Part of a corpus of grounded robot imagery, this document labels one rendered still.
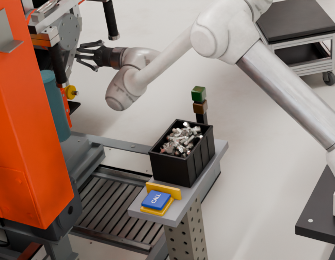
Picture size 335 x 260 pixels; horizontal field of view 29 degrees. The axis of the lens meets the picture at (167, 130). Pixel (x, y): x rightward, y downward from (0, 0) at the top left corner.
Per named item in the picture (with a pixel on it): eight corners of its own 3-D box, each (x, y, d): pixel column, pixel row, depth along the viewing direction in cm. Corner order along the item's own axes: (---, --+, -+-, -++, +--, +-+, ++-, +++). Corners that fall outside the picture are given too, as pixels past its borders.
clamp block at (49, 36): (37, 37, 210) (33, 22, 207) (60, 40, 206) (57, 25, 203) (28, 45, 206) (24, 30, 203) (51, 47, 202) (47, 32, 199)
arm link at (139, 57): (129, 39, 245) (114, 62, 238) (166, 43, 238) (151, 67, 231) (137, 61, 253) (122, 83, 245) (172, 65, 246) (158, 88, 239)
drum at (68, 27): (37, 35, 240) (28, 0, 232) (85, 41, 231) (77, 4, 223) (14, 53, 230) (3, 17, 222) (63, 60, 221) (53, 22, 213)
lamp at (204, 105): (197, 107, 224) (196, 97, 222) (208, 109, 223) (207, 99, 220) (193, 113, 222) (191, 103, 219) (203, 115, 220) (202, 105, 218)
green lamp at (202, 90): (196, 95, 222) (195, 84, 219) (207, 96, 220) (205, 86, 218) (191, 101, 219) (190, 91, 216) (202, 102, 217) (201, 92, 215)
